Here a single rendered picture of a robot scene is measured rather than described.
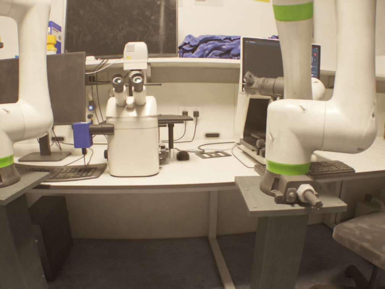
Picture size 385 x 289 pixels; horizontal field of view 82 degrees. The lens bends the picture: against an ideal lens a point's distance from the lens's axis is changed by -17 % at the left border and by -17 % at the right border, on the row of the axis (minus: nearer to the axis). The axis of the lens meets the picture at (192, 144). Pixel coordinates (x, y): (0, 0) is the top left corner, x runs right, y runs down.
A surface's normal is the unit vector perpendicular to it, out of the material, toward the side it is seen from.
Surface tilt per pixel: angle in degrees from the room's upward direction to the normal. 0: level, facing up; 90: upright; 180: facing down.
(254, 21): 90
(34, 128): 109
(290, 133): 90
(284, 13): 121
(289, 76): 114
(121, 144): 91
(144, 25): 86
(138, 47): 73
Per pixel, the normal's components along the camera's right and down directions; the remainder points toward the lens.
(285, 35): -0.70, 0.63
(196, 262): 0.00, -0.98
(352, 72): -0.66, 0.09
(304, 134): -0.46, 0.42
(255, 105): 0.10, 0.61
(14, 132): 0.80, 0.46
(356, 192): 0.11, 0.19
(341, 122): -0.46, -0.12
